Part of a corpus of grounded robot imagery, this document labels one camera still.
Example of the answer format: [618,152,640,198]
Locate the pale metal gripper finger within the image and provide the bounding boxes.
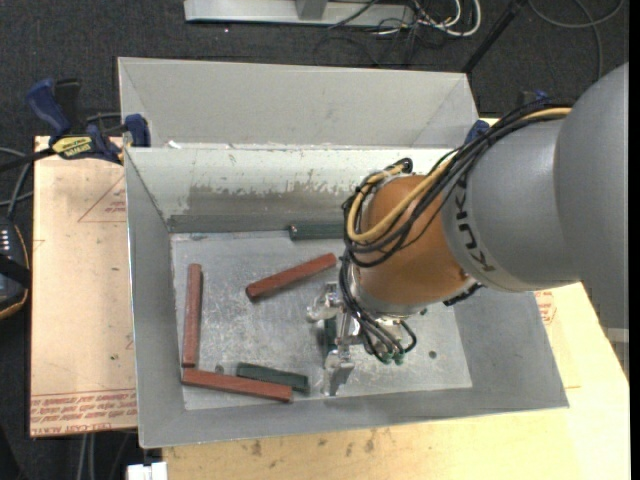
[305,281,343,325]
[323,351,356,398]

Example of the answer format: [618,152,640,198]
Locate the red-brown flat block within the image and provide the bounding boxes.
[244,252,339,303]
[180,368,294,405]
[180,262,205,369]

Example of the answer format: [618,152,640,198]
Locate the dark green flat block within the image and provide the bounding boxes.
[288,222,347,242]
[235,361,312,396]

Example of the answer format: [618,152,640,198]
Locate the grey metal bin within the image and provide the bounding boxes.
[117,56,570,450]

